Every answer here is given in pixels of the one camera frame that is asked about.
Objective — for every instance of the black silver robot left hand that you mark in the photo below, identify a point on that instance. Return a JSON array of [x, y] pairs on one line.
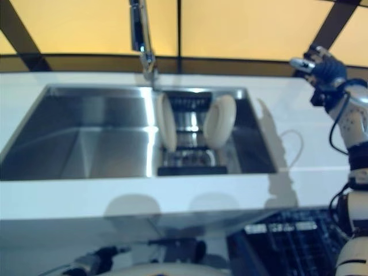
[[112, 252]]

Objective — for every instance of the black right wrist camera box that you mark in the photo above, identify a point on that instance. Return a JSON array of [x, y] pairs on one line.
[[320, 99]]

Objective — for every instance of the cream round plate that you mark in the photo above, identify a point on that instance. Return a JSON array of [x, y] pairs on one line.
[[220, 120], [168, 123]]

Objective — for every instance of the stainless steel sink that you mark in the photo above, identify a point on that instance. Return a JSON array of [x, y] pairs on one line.
[[86, 129]]

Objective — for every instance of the white glossy cabinet front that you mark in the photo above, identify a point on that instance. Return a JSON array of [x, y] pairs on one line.
[[57, 230]]

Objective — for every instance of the dark window frame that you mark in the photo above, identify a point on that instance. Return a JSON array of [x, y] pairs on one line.
[[86, 61]]

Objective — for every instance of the chrome kitchen faucet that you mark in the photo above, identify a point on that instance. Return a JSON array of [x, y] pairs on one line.
[[138, 28]]

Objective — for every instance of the black silver robot right hand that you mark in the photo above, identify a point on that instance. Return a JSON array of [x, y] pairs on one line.
[[327, 72]]

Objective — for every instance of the black sink drying rack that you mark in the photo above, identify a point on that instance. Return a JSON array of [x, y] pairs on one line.
[[192, 170]]

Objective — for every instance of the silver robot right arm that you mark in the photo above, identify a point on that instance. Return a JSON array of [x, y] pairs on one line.
[[353, 115]]

